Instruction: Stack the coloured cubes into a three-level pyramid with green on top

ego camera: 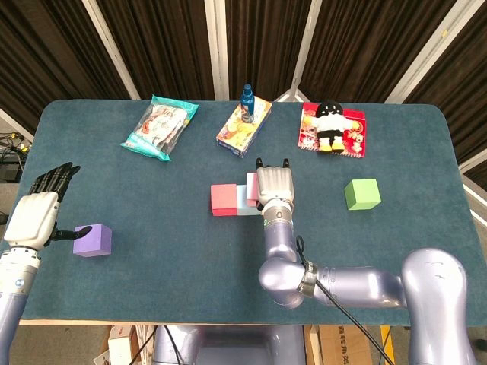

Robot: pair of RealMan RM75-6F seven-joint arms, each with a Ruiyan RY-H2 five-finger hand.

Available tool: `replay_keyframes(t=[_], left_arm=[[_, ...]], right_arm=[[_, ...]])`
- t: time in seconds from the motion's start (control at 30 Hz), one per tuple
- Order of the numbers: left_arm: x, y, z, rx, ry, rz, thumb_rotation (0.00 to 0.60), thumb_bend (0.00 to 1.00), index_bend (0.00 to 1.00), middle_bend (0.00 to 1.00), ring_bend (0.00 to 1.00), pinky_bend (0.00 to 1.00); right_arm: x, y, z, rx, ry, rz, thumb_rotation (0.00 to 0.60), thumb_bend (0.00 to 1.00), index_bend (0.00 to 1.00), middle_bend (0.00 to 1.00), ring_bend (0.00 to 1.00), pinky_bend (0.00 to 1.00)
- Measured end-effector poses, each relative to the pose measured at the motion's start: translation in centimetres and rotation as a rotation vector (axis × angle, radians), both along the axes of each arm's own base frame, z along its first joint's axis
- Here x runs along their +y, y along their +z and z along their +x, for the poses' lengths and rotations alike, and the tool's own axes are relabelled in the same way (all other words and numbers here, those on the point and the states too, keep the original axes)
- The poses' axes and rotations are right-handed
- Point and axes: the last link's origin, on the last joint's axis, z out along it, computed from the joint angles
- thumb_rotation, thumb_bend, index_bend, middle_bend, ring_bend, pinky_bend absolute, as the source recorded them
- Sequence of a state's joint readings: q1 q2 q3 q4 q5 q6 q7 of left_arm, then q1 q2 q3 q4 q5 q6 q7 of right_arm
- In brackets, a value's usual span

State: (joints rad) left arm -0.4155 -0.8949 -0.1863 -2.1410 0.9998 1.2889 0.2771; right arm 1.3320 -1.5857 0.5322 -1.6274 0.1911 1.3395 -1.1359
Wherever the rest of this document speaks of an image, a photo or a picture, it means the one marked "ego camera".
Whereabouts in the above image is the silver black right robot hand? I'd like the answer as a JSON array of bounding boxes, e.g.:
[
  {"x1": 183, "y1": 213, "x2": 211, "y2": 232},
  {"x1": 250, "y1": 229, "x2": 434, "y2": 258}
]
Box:
[{"x1": 255, "y1": 157, "x2": 296, "y2": 212}]

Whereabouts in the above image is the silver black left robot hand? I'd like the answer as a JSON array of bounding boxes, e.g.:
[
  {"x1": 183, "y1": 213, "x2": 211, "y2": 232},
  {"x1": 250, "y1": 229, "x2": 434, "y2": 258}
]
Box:
[{"x1": 3, "y1": 162, "x2": 93, "y2": 250}]

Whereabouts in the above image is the pink foam cube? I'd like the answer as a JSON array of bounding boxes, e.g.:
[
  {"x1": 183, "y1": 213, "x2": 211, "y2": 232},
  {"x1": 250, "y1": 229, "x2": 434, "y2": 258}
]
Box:
[{"x1": 245, "y1": 172, "x2": 260, "y2": 208}]

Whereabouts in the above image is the light blue foam cube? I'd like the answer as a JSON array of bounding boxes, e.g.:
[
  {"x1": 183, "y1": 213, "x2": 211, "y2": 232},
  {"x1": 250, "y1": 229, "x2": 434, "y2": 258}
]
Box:
[{"x1": 236, "y1": 184, "x2": 264, "y2": 217}]

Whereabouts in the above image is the red foam cube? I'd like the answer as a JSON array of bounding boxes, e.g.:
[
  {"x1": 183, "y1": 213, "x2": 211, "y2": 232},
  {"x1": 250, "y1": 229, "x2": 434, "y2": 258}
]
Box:
[{"x1": 210, "y1": 183, "x2": 239, "y2": 217}]

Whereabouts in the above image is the purple foam cube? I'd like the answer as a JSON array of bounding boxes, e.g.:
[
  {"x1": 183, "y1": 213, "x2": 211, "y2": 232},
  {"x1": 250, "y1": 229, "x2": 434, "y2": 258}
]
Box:
[{"x1": 72, "y1": 223, "x2": 113, "y2": 259}]

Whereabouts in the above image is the green foam cube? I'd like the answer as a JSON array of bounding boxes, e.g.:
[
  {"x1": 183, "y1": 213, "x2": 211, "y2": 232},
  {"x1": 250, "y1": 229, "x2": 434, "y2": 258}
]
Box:
[{"x1": 343, "y1": 179, "x2": 382, "y2": 211}]

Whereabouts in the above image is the blue yellow tissue box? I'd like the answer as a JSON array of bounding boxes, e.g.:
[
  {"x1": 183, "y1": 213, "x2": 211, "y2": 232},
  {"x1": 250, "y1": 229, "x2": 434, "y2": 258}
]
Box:
[{"x1": 215, "y1": 95, "x2": 273, "y2": 159}]

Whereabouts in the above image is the black white plush toy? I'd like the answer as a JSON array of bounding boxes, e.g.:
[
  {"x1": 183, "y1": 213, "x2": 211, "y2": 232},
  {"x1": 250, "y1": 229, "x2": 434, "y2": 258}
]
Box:
[{"x1": 310, "y1": 101, "x2": 354, "y2": 154}]

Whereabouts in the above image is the blue spray bottle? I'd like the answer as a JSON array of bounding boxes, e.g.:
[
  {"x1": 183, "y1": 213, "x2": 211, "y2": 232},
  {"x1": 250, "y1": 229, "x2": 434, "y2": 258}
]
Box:
[{"x1": 239, "y1": 83, "x2": 256, "y2": 124}]

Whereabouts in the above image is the red printed spiral notebook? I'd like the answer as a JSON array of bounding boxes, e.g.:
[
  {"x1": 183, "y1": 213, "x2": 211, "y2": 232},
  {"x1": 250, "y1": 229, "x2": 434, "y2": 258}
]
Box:
[{"x1": 297, "y1": 102, "x2": 367, "y2": 158}]

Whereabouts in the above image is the teal snack bag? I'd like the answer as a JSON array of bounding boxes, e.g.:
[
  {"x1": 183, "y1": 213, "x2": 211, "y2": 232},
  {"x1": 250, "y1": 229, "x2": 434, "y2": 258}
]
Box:
[{"x1": 119, "y1": 94, "x2": 200, "y2": 163}]

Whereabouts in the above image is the teal felt table cloth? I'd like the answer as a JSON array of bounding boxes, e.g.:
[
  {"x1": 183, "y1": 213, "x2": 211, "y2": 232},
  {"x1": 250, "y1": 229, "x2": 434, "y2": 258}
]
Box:
[{"x1": 0, "y1": 99, "x2": 487, "y2": 328}]

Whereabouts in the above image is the white cardboard box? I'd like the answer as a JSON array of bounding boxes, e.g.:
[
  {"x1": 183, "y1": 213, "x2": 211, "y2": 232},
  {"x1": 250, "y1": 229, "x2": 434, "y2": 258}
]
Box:
[{"x1": 107, "y1": 325, "x2": 140, "y2": 365}]

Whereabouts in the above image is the grey-blue robot torso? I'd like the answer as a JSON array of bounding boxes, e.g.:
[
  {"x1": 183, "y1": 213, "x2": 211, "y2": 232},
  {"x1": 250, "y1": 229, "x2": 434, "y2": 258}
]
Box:
[{"x1": 151, "y1": 325, "x2": 307, "y2": 365}]

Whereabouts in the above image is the brown cardboard box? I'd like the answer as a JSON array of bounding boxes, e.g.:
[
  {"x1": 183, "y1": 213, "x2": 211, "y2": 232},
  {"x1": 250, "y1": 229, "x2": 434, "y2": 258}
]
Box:
[{"x1": 308, "y1": 325, "x2": 381, "y2": 365}]

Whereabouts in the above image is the brown pleated curtain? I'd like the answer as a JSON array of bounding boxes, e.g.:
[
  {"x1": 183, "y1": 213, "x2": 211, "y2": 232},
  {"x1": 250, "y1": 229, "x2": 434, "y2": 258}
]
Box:
[{"x1": 0, "y1": 0, "x2": 487, "y2": 191}]

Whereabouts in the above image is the tangle of floor cables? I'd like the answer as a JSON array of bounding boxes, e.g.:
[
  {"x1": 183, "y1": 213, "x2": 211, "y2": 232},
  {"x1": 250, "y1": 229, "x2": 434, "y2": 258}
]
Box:
[{"x1": 0, "y1": 131, "x2": 33, "y2": 160}]

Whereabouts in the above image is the white frame bar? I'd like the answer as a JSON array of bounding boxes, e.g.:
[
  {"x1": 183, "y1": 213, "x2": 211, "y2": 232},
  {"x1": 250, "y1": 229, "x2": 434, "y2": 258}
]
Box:
[
  {"x1": 457, "y1": 150, "x2": 487, "y2": 175},
  {"x1": 462, "y1": 183, "x2": 487, "y2": 225},
  {"x1": 0, "y1": 108, "x2": 35, "y2": 144}
]

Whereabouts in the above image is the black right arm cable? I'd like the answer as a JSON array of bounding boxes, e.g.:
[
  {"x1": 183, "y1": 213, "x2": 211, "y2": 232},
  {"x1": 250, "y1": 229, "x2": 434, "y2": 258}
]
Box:
[{"x1": 295, "y1": 235, "x2": 395, "y2": 365}]

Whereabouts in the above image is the white frame post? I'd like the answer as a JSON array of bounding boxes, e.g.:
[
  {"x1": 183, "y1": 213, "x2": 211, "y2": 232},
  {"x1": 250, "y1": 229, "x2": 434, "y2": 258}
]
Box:
[
  {"x1": 81, "y1": 0, "x2": 142, "y2": 101},
  {"x1": 384, "y1": 0, "x2": 484, "y2": 104},
  {"x1": 273, "y1": 0, "x2": 323, "y2": 103},
  {"x1": 204, "y1": 0, "x2": 231, "y2": 101}
]

